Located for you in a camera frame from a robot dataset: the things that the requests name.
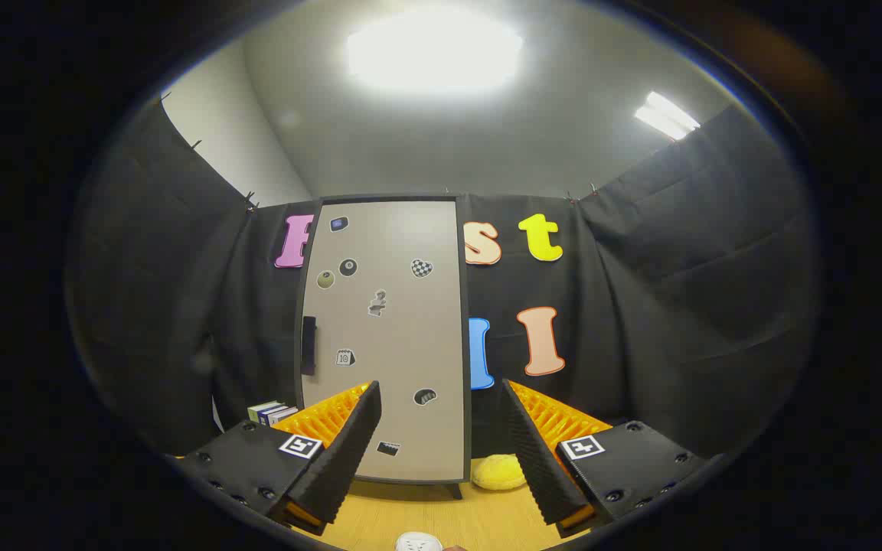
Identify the dark grey shoe cabinet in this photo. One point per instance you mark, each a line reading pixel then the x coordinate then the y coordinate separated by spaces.
pixel 468 383

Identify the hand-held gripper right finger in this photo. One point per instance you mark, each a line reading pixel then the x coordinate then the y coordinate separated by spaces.
pixel 529 451

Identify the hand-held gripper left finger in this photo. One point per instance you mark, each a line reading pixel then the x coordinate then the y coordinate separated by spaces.
pixel 349 444

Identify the yellow plush toy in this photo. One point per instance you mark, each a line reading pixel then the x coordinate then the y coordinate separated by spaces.
pixel 496 472

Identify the grey shoe cabinet door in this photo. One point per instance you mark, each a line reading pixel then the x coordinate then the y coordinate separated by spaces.
pixel 391 344

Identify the narrow ceiling light strip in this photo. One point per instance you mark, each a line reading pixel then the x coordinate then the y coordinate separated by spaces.
pixel 667 115

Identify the white canvas shoe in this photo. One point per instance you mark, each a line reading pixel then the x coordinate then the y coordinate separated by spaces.
pixel 418 543

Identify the black backdrop cloth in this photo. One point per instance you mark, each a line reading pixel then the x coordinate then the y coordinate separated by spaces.
pixel 678 306

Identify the blue white book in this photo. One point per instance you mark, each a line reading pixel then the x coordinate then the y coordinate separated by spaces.
pixel 280 415

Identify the large ceiling light panel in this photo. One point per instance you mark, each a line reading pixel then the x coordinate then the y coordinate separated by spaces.
pixel 433 50

